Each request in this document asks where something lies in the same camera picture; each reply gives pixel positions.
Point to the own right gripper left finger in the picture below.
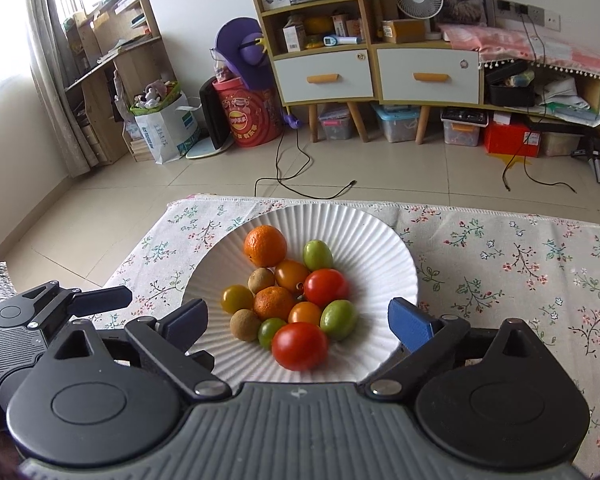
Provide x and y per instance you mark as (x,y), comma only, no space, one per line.
(104,397)

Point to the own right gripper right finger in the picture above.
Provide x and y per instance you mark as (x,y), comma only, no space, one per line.
(496,399)

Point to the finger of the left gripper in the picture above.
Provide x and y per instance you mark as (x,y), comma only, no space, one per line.
(82,304)

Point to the yellow orange small tomato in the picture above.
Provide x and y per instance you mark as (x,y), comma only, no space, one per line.
(235,298)

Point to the brown longan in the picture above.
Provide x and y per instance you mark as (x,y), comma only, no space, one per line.
(245,325)
(338,319)
(260,279)

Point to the green tomato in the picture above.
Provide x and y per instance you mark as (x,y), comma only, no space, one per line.
(317,255)
(267,331)

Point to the large orange mandarin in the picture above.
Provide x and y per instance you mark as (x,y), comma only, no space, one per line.
(265,246)

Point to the big red tomato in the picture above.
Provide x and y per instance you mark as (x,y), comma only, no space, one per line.
(299,347)

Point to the floral tablecloth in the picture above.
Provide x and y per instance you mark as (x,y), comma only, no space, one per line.
(482,266)

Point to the grey curtain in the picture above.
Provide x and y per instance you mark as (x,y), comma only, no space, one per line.
(52,67)

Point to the small mandarin in plate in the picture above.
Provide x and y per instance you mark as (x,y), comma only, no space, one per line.
(273,302)

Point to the white paper shopping bag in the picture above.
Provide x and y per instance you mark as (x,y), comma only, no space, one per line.
(166,120)

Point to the orange tomato in plate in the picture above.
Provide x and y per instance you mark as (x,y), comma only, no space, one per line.
(291,274)

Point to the white ribbed plate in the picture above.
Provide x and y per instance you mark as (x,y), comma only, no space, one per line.
(302,292)

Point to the wooden bookshelf by window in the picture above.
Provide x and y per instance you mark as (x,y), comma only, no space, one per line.
(119,51)

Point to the red printed bucket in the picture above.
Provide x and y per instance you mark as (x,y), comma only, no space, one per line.
(254,115)

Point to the red box on floor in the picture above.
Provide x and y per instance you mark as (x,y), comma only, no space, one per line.
(514,138)

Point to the clear storage bin middle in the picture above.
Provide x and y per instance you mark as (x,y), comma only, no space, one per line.
(397,123)

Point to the clear storage bin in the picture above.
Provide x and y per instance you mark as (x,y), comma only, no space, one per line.
(336,122)
(397,123)

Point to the purple plush toy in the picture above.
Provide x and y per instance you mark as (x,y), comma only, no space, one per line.
(241,46)

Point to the clear storage bin left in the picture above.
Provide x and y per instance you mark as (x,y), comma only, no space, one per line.
(336,122)

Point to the pink cloth on shelf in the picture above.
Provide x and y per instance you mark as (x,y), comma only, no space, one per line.
(495,45)

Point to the wooden cabinet white drawers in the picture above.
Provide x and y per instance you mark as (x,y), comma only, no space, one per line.
(429,73)

